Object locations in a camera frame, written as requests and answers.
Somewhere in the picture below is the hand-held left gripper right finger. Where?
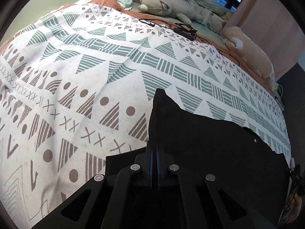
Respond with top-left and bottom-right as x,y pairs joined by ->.
156,143 -> 280,229

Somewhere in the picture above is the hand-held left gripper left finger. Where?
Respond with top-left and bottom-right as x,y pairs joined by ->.
30,141 -> 157,229

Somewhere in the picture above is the black jacket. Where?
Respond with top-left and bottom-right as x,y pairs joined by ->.
105,88 -> 292,229

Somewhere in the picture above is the person's right hand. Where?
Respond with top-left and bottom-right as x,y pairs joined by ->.
283,188 -> 301,223

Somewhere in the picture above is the white bedside cabinet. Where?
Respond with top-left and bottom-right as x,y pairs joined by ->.
274,93 -> 285,111

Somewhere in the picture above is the geometric patterned blanket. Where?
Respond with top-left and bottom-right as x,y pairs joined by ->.
0,0 -> 292,222

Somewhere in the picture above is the peach plush toy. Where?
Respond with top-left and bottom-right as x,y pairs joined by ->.
220,26 -> 275,80

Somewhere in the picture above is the pink curtain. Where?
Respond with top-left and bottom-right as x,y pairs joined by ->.
226,0 -> 305,77

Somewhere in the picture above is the grey plush toy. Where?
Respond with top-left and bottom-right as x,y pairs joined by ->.
138,0 -> 227,32

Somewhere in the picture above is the crumpled bedding pile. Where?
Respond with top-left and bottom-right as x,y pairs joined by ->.
186,0 -> 235,19

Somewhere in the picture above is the black device with cable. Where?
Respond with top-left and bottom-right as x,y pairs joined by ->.
138,19 -> 198,40

